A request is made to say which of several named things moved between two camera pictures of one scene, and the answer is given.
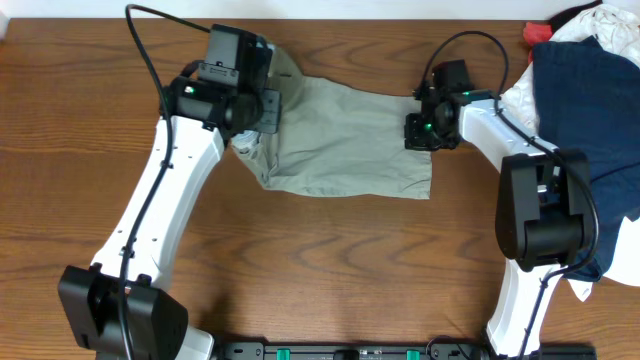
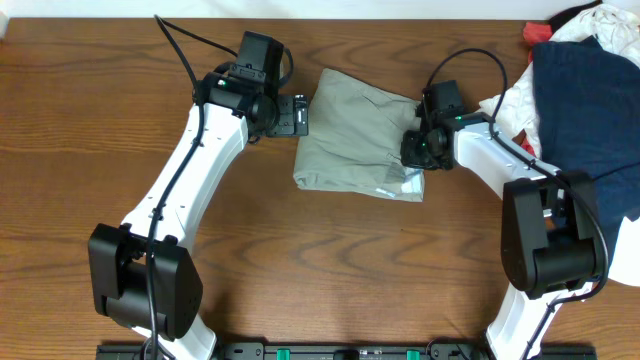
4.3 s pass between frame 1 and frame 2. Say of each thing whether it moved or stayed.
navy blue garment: stayed
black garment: stayed
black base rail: stayed
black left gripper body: moved
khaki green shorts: moved
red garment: stayed
